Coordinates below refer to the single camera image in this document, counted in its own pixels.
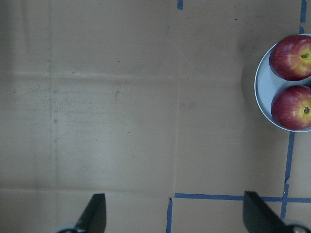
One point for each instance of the red apple plate front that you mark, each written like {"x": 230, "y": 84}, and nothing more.
{"x": 291, "y": 108}

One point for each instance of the silver metal plate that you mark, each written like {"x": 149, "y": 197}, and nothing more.
{"x": 267, "y": 85}

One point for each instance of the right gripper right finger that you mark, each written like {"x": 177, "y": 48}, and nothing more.
{"x": 258, "y": 217}

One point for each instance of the red apple plate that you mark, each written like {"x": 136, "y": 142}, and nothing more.
{"x": 291, "y": 108}
{"x": 290, "y": 58}

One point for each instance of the red apple plate back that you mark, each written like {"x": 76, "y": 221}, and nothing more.
{"x": 290, "y": 58}

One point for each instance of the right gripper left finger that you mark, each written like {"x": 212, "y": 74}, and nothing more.
{"x": 93, "y": 218}

